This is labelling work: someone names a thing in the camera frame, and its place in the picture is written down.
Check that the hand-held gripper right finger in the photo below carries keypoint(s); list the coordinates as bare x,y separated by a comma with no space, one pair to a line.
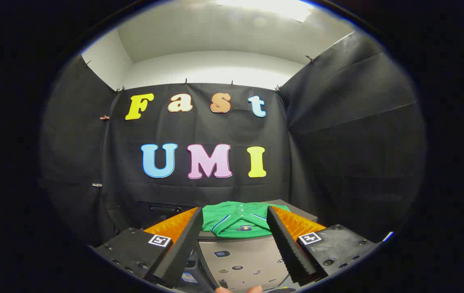
290,252

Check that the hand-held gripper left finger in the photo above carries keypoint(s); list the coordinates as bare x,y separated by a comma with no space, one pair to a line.
177,254

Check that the grey washing machine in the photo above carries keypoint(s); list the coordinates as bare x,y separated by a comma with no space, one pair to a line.
193,265

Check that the green button shirt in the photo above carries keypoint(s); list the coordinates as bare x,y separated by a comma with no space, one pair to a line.
232,221

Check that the grey cabinet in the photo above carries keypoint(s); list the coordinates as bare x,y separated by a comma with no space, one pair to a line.
248,260

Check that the black backdrop cloth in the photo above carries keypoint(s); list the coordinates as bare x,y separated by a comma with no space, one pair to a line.
199,130

